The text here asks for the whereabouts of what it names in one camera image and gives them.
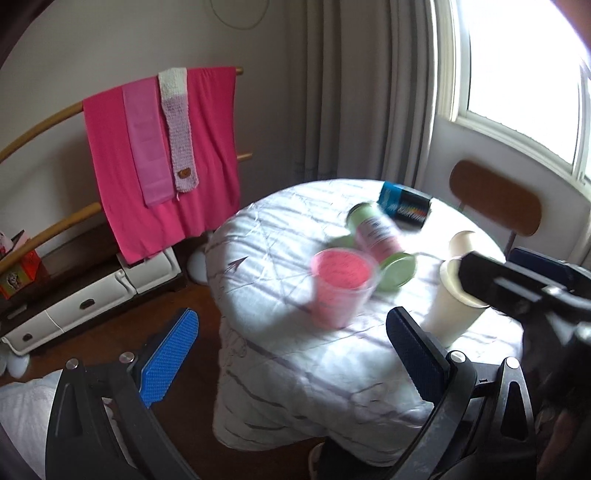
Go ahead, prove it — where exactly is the orange tissue box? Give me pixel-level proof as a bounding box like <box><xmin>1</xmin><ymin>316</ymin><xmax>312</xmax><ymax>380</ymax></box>
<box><xmin>0</xmin><ymin>230</ymin><xmax>43</xmax><ymax>300</ymax></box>

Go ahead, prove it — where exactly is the white drawer cabinet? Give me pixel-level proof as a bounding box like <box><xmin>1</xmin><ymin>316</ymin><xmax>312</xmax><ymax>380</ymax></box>
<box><xmin>0</xmin><ymin>222</ymin><xmax>189</xmax><ymax>357</ymax></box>

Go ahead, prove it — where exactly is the wooden towel rack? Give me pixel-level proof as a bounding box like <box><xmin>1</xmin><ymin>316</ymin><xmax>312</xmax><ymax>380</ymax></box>
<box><xmin>0</xmin><ymin>68</ymin><xmax>254</xmax><ymax>278</ymax></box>

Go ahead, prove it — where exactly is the person's right forearm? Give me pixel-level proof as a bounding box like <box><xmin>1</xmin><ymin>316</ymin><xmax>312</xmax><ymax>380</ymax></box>
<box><xmin>538</xmin><ymin>401</ymin><xmax>591</xmax><ymax>480</ymax></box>

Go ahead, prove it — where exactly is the white floor stand base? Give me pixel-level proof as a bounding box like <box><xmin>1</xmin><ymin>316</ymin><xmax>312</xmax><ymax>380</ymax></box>
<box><xmin>185</xmin><ymin>231</ymin><xmax>221</xmax><ymax>284</ymax></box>

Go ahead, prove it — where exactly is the pink plastic cup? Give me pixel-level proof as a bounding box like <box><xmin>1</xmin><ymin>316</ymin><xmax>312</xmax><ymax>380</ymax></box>
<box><xmin>310</xmin><ymin>248</ymin><xmax>380</xmax><ymax>329</ymax></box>

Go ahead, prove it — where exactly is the knitted lilac and white scarf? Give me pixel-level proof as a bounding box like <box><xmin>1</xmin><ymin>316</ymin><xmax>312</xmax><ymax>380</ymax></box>
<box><xmin>157</xmin><ymin>67</ymin><xmax>203</xmax><ymax>193</ymax></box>

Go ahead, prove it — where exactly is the brown wooden chair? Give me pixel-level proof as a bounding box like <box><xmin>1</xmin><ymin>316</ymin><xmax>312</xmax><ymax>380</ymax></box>
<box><xmin>449</xmin><ymin>160</ymin><xmax>542</xmax><ymax>259</ymax></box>

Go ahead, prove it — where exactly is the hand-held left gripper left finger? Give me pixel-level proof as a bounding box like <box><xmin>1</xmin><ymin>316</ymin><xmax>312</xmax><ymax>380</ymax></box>
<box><xmin>45</xmin><ymin>308</ymin><xmax>200</xmax><ymax>480</ymax></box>

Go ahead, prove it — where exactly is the green-lidded pink canister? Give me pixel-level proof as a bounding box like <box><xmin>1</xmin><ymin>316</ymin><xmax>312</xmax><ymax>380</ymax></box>
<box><xmin>346</xmin><ymin>202</ymin><xmax>417</xmax><ymax>291</ymax></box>

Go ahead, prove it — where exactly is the white paper cup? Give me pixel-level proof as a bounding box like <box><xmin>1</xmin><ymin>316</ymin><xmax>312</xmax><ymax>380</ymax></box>
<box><xmin>422</xmin><ymin>257</ymin><xmax>489</xmax><ymax>348</ymax></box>
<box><xmin>448</xmin><ymin>230</ymin><xmax>480</xmax><ymax>260</ymax></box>

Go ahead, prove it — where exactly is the grey curtain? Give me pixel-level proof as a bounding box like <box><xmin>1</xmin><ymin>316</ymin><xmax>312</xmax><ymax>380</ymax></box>
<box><xmin>292</xmin><ymin>0</ymin><xmax>451</xmax><ymax>197</ymax></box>

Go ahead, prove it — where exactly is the white framed window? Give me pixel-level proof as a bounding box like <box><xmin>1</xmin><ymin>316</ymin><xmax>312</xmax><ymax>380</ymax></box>
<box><xmin>436</xmin><ymin>0</ymin><xmax>591</xmax><ymax>188</ymax></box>

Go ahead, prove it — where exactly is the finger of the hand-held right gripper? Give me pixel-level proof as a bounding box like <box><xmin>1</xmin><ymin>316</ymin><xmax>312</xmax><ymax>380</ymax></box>
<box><xmin>457</xmin><ymin>251</ymin><xmax>514</xmax><ymax>309</ymax></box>
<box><xmin>507</xmin><ymin>247</ymin><xmax>578</xmax><ymax>288</ymax></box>

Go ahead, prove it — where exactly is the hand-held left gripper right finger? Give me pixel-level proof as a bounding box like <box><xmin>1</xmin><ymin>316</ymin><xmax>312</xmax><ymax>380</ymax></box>
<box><xmin>387</xmin><ymin>307</ymin><xmax>539</xmax><ymax>480</ymax></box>

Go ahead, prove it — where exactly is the light pink cloth strip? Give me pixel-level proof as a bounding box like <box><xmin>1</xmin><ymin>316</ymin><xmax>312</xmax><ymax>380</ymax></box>
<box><xmin>122</xmin><ymin>76</ymin><xmax>172</xmax><ymax>208</ymax></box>

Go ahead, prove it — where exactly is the bright pink towel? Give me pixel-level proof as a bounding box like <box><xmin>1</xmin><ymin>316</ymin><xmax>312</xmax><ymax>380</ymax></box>
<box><xmin>82</xmin><ymin>67</ymin><xmax>242</xmax><ymax>266</ymax></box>

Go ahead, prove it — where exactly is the blue and black box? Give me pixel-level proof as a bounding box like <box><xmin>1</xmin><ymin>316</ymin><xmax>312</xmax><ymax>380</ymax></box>
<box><xmin>378</xmin><ymin>181</ymin><xmax>433</xmax><ymax>230</ymax></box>

